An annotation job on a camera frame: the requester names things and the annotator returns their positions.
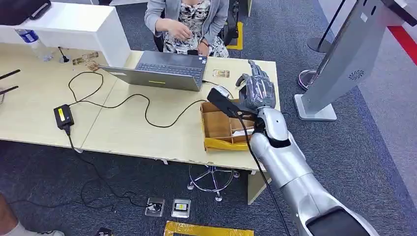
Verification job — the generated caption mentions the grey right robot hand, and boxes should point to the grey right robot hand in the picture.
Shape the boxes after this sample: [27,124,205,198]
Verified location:
[236,59,277,112]

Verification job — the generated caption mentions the black power adapter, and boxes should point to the black power adapter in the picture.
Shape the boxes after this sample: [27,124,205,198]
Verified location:
[53,104,75,130]

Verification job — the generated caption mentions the silver kiosk stand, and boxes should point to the silver kiosk stand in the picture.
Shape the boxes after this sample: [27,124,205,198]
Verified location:
[293,0,417,122]

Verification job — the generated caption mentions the chrome stool base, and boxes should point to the chrome stool base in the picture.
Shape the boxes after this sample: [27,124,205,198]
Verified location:
[186,165,241,203]

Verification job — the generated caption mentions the grey laptop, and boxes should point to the grey laptop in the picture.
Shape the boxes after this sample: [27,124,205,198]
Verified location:
[99,50,209,92]

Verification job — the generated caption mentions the person's right hand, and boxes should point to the person's right hand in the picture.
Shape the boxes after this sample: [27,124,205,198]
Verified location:
[165,21,193,42]

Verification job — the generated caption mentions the black device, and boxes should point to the black device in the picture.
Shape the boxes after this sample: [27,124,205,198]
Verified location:
[0,0,53,27]

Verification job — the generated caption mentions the person's leg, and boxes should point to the person's leg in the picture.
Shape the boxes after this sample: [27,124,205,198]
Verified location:
[0,193,66,236]

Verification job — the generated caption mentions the white box shelf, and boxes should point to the white box shelf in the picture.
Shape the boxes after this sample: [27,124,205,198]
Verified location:
[0,1,132,68]

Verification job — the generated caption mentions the desk leg panel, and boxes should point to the desk leg panel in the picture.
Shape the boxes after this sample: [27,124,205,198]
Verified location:
[247,171,271,206]

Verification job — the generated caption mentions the black laptop charger cable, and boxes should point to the black laptop charger cable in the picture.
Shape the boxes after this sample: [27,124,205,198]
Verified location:
[67,71,219,129]

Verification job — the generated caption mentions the small black stand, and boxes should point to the small black stand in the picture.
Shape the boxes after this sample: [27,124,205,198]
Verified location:
[58,46,70,64]

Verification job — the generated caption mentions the person's left hand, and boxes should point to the person's left hand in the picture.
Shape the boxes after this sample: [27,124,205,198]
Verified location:
[197,40,211,58]

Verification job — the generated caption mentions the wooden card box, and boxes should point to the wooden card box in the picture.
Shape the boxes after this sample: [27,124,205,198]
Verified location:
[199,100,258,152]

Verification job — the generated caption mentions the long yellow floor tape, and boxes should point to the long yellow floor tape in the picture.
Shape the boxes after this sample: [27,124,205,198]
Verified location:
[163,220,255,236]

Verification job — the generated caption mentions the chrome round base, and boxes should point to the chrome round base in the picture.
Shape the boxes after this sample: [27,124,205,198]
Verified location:
[297,69,319,91]

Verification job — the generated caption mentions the short yellow floor tape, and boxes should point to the short yellow floor tape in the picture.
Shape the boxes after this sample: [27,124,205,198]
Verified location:
[226,21,244,51]

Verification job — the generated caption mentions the clear water bottle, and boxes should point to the clear water bottle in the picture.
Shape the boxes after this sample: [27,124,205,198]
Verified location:
[15,29,55,62]

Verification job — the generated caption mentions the black mains cable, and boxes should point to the black mains cable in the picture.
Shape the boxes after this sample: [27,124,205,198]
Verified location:
[8,128,157,212]

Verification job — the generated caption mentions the white card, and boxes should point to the white card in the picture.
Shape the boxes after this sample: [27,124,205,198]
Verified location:
[231,128,255,137]

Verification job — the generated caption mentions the red floor stripe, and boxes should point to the red floor stripe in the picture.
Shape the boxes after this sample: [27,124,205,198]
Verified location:
[387,26,417,66]

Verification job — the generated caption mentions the black stanchion pole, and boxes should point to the black stanchion pole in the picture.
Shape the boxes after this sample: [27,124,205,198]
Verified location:
[306,0,347,54]

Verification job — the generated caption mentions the person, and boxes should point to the person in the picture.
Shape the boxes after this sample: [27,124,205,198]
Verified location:
[144,0,231,59]

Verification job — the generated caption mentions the black antenna rod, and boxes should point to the black antenna rod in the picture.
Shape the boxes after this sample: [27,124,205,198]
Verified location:
[0,86,20,96]
[0,69,22,81]

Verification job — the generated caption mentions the steel floor socket yellow label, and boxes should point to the steel floor socket yellow label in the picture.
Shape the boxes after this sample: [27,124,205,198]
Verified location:
[171,198,192,219]

